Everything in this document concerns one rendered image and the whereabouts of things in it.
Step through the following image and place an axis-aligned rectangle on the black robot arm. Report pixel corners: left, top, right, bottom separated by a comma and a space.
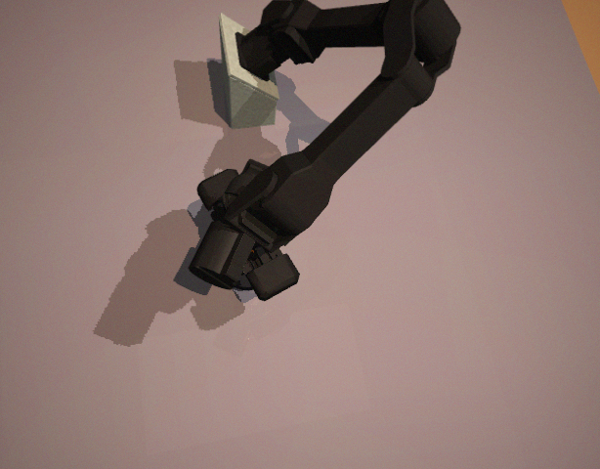
189, 0, 460, 290

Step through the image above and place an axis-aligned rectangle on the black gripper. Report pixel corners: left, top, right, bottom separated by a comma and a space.
197, 169, 300, 301

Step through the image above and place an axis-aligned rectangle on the black stepped round pedestal with shaft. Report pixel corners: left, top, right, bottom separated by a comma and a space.
235, 271, 253, 290

